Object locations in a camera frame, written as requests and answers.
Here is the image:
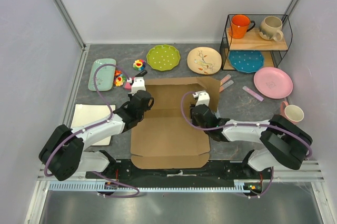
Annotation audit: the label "brown cardboard box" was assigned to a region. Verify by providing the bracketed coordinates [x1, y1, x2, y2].
[131, 76, 220, 169]

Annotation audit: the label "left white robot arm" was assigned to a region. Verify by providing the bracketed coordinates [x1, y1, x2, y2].
[38, 90, 154, 181]

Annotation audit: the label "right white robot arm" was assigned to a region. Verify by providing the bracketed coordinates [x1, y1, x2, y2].
[190, 104, 312, 179]

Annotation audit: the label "pink eraser block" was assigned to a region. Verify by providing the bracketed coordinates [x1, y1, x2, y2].
[124, 82, 132, 91]

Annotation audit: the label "pink black highlighter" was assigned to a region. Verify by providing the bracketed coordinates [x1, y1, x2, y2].
[134, 70, 147, 78]

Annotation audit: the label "light teal rectangular tray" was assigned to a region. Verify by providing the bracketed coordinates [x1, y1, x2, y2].
[88, 59, 116, 91]

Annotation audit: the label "white square plate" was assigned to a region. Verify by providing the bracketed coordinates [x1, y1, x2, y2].
[70, 103, 116, 147]

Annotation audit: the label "rainbow smiling flower toy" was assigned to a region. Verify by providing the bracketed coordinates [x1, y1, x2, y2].
[133, 59, 146, 71]

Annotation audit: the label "purple highlighter pen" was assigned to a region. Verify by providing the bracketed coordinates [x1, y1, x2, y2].
[242, 86, 264, 102]

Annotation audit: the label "cream bird pattern plate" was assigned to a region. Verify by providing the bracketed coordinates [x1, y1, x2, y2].
[187, 47, 222, 75]

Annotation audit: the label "green polka dot plate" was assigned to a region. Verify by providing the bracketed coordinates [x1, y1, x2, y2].
[146, 44, 181, 72]

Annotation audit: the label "blue polka dot plate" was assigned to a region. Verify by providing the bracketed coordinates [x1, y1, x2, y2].
[229, 51, 264, 74]

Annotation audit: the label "pink round plate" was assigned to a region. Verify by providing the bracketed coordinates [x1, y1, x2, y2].
[253, 67, 293, 99]

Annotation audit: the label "pink mug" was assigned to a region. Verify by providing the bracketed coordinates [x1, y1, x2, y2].
[280, 101, 304, 124]

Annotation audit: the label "orange mug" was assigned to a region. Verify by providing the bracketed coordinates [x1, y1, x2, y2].
[229, 14, 255, 39]

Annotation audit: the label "beige ceramic mug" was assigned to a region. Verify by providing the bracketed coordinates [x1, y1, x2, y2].
[259, 16, 284, 42]

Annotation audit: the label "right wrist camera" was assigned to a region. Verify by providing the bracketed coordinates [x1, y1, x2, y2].
[192, 91, 210, 106]

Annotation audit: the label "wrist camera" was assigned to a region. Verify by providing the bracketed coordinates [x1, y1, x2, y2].
[127, 77, 146, 95]
[192, 91, 210, 106]

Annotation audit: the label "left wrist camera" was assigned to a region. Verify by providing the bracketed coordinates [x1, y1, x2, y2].
[127, 77, 146, 95]

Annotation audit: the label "small flower keychain toy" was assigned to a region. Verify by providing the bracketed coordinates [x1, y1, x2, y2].
[114, 70, 127, 86]

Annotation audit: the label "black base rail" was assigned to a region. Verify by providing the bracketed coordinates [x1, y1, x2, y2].
[86, 157, 273, 196]

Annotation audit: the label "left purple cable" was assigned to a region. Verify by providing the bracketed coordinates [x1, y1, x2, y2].
[43, 63, 140, 198]

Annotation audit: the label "purple cable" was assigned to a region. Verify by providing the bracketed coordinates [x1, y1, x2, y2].
[43, 63, 140, 198]
[180, 91, 313, 200]

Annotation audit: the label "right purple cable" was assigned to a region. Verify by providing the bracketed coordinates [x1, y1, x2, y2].
[180, 91, 313, 200]

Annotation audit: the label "black wire wooden shelf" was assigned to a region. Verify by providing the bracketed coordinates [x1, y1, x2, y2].
[219, 14, 293, 70]

